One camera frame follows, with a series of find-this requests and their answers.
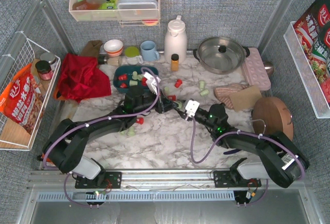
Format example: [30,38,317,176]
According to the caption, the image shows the green capsule low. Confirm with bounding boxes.
[174,101,183,109]

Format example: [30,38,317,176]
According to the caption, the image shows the red capsule number two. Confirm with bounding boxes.
[168,95,176,101]

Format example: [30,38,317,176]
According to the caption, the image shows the green capsule bottom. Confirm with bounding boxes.
[129,80,138,86]

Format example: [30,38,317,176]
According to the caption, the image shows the green capsule mid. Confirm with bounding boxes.
[132,71,138,78]
[127,126,136,136]

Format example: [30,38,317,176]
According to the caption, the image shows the teal storage basket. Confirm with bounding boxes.
[112,65,159,94]

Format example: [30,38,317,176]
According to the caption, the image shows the green capsule cluster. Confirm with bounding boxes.
[200,89,209,97]

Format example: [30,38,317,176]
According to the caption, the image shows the brown cardboard sheet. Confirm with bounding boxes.
[229,86,262,112]

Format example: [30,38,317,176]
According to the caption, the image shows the red cloth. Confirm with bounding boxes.
[57,54,111,103]

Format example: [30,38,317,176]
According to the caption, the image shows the brown cloth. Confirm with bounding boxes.
[80,40,103,58]

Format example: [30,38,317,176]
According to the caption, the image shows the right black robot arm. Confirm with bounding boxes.
[176,104,310,188]

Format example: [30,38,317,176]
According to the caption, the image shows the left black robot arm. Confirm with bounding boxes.
[43,86,179,180]

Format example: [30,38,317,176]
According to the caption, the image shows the red capsule two lower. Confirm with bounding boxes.
[136,117,144,124]

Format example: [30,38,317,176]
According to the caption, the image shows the purple knife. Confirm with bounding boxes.
[223,149,240,155]

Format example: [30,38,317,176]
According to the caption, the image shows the clear glass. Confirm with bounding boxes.
[107,56,122,67]

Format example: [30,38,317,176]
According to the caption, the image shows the blue mug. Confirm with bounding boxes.
[140,41,160,62]

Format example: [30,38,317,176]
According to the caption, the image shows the green lid white cup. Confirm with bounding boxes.
[124,46,143,65]

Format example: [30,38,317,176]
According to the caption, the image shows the orange spice jar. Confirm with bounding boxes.
[171,54,179,71]

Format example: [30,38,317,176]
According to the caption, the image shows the round wooden board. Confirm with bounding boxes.
[252,97,293,140]

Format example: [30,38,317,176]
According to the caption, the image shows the white orange striped bowl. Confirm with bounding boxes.
[104,39,123,56]

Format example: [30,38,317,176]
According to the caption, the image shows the pink egg tray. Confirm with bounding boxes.
[241,47,271,91]

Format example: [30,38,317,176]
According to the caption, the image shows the steel pot with lid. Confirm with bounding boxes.
[193,37,250,75]

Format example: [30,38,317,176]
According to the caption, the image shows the white thermos jug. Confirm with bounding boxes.
[164,15,188,63]

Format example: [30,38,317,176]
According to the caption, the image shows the steel ladle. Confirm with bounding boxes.
[263,61,275,77]

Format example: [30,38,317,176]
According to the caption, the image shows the orange tray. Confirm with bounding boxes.
[53,89,65,101]

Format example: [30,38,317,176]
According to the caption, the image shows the clear plastic containers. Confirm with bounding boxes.
[117,0,158,20]

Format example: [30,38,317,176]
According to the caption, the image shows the silver lid jar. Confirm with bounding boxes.
[40,52,57,71]

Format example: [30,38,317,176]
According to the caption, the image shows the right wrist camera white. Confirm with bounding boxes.
[184,99,200,118]

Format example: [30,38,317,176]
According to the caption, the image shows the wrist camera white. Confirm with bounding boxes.
[184,99,200,118]
[143,72,161,95]

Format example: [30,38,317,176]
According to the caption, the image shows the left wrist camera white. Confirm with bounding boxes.
[143,72,161,95]

